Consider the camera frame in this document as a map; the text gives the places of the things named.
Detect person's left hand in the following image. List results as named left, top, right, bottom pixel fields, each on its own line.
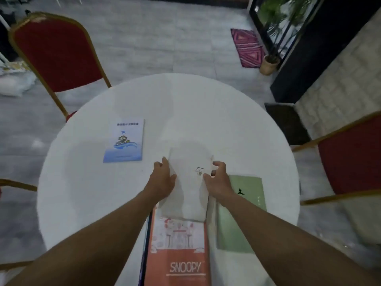
left=144, top=157, right=177, bottom=203

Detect person's right hand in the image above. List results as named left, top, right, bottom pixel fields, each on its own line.
left=203, top=161, right=236, bottom=203

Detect white book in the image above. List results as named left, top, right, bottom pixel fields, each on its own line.
left=158, top=147, right=214, bottom=223

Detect person's right forearm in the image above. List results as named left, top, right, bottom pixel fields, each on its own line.
left=216, top=192, right=381, bottom=286

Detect person's left forearm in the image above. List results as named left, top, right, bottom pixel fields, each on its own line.
left=5, top=190, right=163, bottom=286

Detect green booklet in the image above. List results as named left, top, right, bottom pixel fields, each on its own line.
left=216, top=175, right=268, bottom=254

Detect blue and white booklet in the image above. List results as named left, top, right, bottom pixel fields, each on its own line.
left=103, top=118, right=145, bottom=163

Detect dark blue book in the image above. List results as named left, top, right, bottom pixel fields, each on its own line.
left=138, top=210, right=153, bottom=286

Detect orange cartoon print book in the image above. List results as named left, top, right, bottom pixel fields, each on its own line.
left=144, top=205, right=211, bottom=286

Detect dark doormat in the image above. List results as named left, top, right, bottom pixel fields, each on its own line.
left=264, top=102, right=311, bottom=146

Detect potted plant in woven pot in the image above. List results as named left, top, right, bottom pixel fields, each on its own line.
left=257, top=0, right=319, bottom=76

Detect pink patterned rug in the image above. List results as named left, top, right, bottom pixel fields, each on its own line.
left=230, top=28, right=266, bottom=69

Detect black framed glass door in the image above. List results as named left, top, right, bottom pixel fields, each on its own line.
left=248, top=0, right=329, bottom=70

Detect white plastic bags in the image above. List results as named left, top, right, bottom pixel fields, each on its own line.
left=0, top=60, right=37, bottom=98

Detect red chair with gold frame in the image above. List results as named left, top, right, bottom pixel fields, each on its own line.
left=8, top=12, right=112, bottom=122
left=292, top=111, right=381, bottom=206

